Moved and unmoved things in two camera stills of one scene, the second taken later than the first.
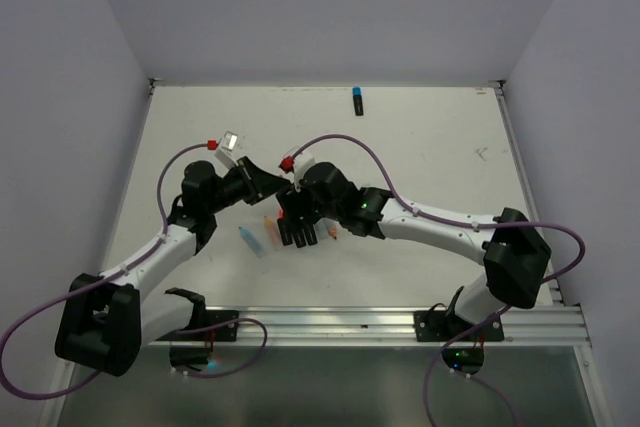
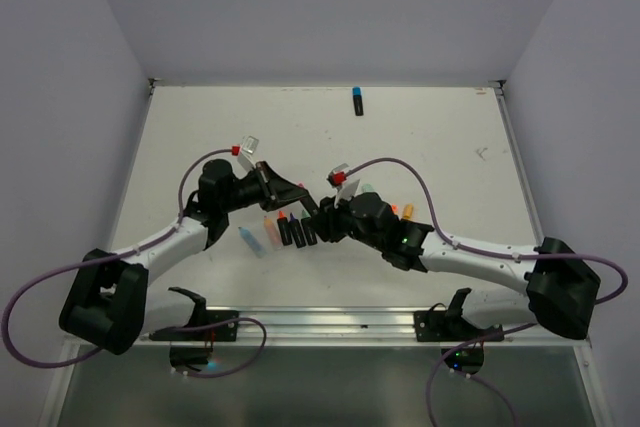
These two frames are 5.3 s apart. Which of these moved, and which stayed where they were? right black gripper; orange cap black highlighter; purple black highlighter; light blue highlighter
Moved: right black gripper
Stayed: purple black highlighter; orange cap black highlighter; light blue highlighter
